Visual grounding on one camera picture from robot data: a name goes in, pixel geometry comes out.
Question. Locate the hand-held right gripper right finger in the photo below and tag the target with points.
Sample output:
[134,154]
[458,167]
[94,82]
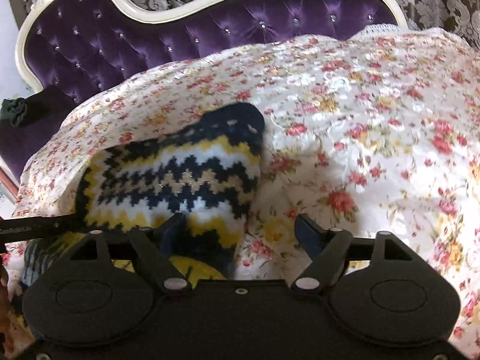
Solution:
[305,232]

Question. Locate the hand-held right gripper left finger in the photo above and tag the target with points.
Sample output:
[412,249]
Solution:
[175,228]

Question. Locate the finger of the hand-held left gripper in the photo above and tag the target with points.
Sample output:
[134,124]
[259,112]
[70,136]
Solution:
[37,228]

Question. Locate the zigzag patterned knit sweater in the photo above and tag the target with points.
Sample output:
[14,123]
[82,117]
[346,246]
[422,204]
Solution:
[180,172]

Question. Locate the dark green fabric rosette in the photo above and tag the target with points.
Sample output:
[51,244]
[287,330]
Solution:
[15,110]

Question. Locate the floral quilted blanket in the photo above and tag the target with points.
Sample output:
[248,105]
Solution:
[375,120]

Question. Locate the purple tufted velvet headboard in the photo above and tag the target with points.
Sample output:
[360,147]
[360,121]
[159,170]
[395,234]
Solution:
[112,45]

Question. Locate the brown damask curtain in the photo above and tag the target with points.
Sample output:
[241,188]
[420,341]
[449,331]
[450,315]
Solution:
[431,0]

